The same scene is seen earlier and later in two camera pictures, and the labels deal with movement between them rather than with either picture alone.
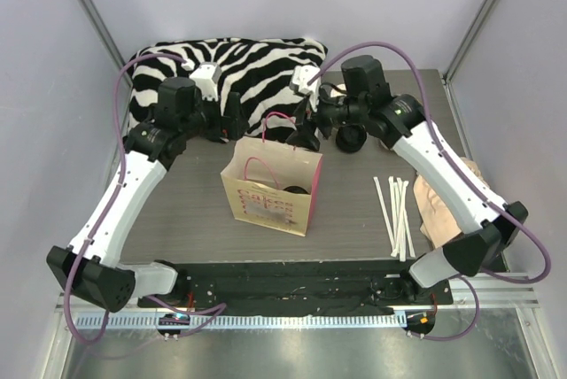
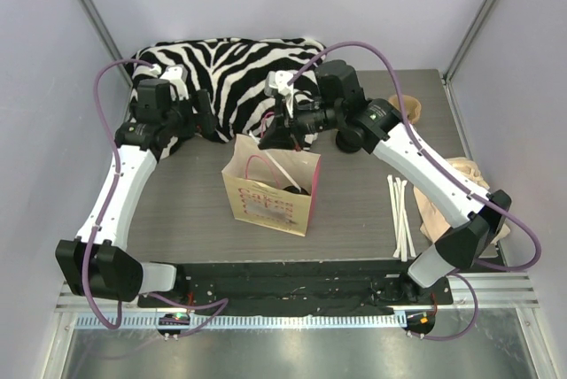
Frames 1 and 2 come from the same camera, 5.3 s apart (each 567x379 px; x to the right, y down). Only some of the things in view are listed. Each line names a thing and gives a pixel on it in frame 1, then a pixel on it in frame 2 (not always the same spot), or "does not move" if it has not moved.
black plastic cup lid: [296, 189] does not move
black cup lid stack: [350, 138] does not move
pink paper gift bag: [272, 186] does not move
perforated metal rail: [245, 320] does not move
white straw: [384, 214] → [268, 155]
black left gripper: [221, 118] → [202, 110]
